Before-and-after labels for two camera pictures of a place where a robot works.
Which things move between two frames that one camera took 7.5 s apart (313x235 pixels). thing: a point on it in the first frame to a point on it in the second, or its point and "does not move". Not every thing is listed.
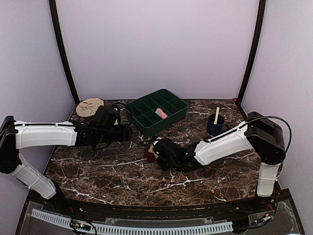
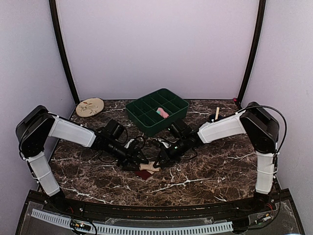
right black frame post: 254,51 does not move
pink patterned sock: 160,112 does not move
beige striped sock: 151,155 to 149,167
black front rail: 73,207 does not move
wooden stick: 216,116 does not move
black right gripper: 163,166 to 167,158
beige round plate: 87,107 does not move
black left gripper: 124,135 to 129,158
